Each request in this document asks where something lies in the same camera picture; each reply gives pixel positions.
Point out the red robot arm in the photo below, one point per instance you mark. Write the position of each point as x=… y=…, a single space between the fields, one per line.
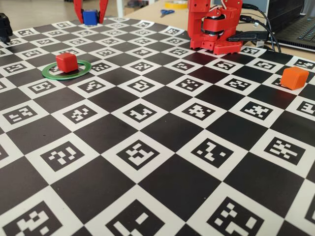
x=197 y=24

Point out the dark laptop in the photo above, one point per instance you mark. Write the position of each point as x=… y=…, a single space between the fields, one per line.
x=290 y=14

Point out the red cube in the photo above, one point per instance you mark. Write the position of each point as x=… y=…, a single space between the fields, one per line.
x=66 y=62

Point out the black white marker mat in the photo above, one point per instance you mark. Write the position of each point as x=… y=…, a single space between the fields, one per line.
x=157 y=137

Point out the orange cube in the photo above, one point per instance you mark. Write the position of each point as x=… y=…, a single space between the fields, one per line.
x=294 y=78

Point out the white table leg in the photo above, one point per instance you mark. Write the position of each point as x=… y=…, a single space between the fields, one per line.
x=119 y=7

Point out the yellow tape roll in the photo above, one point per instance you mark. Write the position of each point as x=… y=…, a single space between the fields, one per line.
x=175 y=4

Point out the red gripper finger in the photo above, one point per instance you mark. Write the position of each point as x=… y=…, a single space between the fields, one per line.
x=103 y=9
x=79 y=11

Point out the blue cube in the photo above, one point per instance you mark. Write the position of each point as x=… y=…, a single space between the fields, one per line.
x=89 y=17

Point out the black camera device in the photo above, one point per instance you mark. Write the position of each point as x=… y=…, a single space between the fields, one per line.
x=5 y=27

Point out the black wedge plug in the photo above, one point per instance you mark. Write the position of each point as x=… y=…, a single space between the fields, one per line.
x=248 y=37

